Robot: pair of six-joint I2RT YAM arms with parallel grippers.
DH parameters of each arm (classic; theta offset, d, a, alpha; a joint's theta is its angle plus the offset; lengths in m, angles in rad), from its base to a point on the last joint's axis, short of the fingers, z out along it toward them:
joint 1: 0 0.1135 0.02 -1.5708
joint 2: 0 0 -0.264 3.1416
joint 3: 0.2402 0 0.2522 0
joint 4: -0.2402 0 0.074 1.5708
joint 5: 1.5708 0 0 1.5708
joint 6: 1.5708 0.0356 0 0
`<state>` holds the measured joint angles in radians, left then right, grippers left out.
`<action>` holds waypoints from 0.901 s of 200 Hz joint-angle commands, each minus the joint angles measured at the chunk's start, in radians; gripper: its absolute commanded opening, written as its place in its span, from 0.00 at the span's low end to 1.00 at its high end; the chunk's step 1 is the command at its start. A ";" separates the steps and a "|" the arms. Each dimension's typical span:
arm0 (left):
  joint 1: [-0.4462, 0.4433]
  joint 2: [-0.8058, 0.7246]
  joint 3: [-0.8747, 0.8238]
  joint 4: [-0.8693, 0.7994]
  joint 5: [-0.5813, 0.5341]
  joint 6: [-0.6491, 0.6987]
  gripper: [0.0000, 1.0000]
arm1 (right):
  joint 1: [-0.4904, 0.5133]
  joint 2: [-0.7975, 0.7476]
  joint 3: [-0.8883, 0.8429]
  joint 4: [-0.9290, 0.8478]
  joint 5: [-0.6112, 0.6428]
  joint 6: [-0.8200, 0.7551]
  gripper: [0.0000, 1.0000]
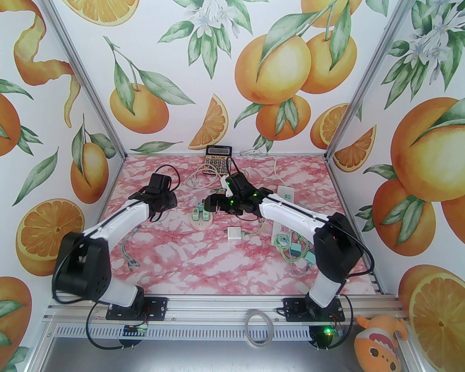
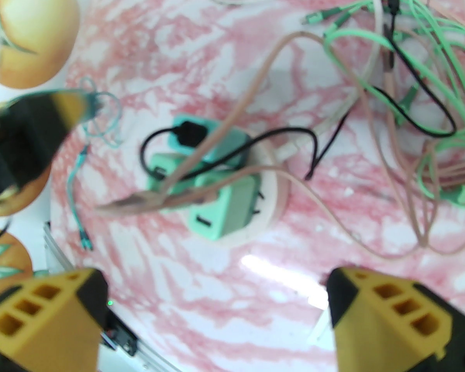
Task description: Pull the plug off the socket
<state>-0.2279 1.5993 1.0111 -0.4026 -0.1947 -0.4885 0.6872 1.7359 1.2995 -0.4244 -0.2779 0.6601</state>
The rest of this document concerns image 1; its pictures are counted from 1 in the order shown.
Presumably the round white socket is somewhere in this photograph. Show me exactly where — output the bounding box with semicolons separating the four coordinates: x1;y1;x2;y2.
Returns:
189;208;214;230

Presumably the long white power strip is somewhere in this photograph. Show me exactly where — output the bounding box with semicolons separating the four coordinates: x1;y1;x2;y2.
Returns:
270;186;297;248

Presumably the green braided cable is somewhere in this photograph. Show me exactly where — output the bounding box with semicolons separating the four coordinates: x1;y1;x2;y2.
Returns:
273;231;314;278

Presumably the black and orange calculator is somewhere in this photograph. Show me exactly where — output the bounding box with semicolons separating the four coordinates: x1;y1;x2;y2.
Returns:
202;146;233;176

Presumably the orange plush toy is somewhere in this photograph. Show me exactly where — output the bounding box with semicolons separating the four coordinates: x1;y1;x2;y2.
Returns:
353;315;408;372

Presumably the thin white cable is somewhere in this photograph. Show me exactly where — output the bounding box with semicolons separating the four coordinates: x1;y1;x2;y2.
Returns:
186;165;223;189

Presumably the white power strip cord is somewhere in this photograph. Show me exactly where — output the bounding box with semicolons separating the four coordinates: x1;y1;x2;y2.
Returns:
240;150;281;181

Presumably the aluminium frame rail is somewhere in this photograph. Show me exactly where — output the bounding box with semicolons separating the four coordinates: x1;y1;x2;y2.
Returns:
43;292;407;340

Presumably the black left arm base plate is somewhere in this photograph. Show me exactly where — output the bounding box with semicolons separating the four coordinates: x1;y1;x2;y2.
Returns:
105;296;168;320

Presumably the clear tape ring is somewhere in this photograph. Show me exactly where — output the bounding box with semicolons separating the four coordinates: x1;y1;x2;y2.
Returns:
246;311;274;349

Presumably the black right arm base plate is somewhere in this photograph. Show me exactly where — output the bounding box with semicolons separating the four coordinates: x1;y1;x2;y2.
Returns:
283;297;345;322

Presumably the black left base cable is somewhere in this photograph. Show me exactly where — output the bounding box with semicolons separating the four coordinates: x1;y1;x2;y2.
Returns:
85;299;148;351

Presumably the black base cable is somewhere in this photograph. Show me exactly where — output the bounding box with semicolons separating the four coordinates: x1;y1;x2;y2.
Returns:
312;293;361;351
85;299;148;351

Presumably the aluminium frame post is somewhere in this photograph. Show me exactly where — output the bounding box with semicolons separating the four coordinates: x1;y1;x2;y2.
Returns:
34;0;127;158
325;0;429;158

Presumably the black right base cable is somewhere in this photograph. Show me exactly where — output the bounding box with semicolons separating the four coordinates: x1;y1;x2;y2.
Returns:
312;293;361;351

